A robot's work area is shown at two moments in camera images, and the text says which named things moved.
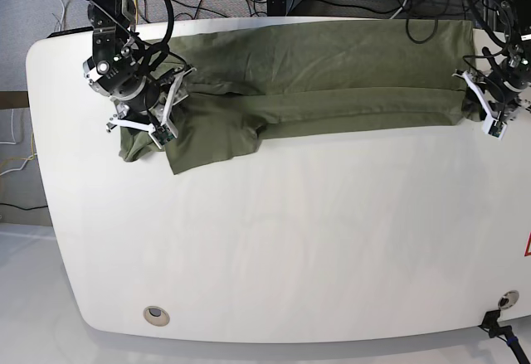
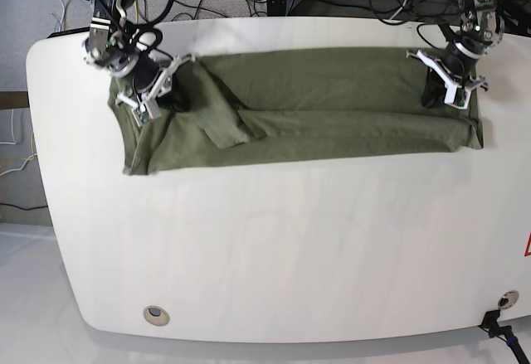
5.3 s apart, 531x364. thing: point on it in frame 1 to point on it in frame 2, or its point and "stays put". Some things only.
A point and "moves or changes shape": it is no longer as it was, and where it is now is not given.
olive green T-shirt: [255, 80] moves or changes shape
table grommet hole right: [508, 299] stays put
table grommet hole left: [156, 316] stays put
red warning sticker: [528, 249] stays put
